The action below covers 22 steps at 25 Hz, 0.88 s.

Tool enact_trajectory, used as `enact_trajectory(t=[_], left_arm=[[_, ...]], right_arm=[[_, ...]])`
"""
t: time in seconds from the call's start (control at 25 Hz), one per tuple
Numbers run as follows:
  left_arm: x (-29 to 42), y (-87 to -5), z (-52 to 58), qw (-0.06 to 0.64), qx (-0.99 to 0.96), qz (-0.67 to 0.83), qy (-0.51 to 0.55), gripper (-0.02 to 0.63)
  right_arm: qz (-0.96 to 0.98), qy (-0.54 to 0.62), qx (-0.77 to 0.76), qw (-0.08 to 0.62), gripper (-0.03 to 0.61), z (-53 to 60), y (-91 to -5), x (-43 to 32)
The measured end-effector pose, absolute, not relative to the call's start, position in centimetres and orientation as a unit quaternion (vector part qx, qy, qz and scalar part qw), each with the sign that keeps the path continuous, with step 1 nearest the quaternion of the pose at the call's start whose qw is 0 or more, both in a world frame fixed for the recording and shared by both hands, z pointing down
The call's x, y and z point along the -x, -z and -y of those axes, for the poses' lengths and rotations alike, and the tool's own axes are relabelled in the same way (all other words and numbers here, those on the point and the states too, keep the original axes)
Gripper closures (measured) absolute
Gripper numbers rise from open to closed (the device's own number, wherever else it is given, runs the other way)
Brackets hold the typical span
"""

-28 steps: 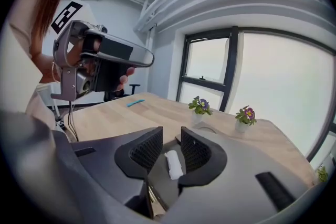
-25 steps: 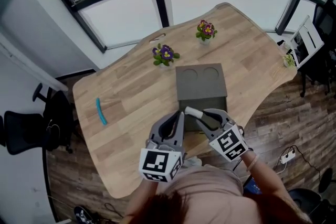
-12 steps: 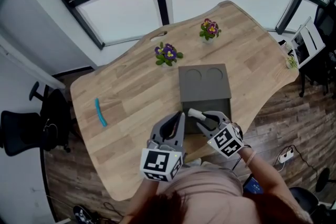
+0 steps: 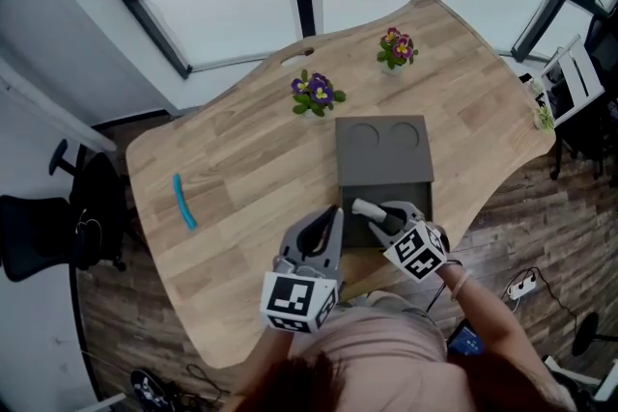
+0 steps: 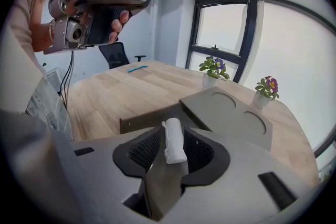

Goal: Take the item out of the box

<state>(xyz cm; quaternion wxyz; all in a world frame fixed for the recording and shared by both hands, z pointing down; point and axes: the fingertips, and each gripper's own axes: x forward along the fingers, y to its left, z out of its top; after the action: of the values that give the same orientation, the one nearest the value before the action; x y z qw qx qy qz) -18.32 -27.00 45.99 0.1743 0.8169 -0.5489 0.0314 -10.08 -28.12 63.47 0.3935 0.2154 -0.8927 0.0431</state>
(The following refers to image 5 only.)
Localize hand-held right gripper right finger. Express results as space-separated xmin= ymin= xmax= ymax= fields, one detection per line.
xmin=157 ymin=127 xmax=321 ymax=224

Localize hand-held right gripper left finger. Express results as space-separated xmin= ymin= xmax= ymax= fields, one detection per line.
xmin=60 ymin=125 xmax=162 ymax=224

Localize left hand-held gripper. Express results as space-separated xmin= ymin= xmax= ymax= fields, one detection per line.
xmin=43 ymin=0 xmax=152 ymax=56

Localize small white cylinder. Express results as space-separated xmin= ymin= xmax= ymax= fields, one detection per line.
xmin=161 ymin=117 xmax=188 ymax=165

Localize grey drawer box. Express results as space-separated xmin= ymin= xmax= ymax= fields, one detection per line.
xmin=119 ymin=86 xmax=274 ymax=152

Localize person's left forearm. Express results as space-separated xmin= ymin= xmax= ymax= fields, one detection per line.
xmin=27 ymin=19 xmax=57 ymax=52

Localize person's left hand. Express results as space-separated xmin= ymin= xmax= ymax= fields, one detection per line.
xmin=107 ymin=9 xmax=131 ymax=44

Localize black office chair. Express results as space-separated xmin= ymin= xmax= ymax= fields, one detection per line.
xmin=98 ymin=41 xmax=147 ymax=70

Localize blue plastic stick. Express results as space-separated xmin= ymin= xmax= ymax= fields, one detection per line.
xmin=126 ymin=65 xmax=149 ymax=73

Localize person's grey trousers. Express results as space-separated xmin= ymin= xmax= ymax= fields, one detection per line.
xmin=0 ymin=78 xmax=79 ymax=224

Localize person's pink shirt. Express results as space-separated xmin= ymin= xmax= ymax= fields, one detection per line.
xmin=5 ymin=0 xmax=57 ymax=82

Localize pink flower potted plant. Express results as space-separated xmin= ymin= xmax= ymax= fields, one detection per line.
xmin=252 ymin=75 xmax=280 ymax=110

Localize black framed window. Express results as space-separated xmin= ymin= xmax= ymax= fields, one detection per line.
xmin=185 ymin=0 xmax=259 ymax=84

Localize purple flower potted plant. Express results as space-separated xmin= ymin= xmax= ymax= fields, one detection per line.
xmin=198 ymin=56 xmax=231 ymax=89

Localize thin wrist bracelet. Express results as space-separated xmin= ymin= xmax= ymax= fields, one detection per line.
xmin=48 ymin=19 xmax=55 ymax=44

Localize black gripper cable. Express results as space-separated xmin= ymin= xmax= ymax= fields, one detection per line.
xmin=59 ymin=49 xmax=76 ymax=113

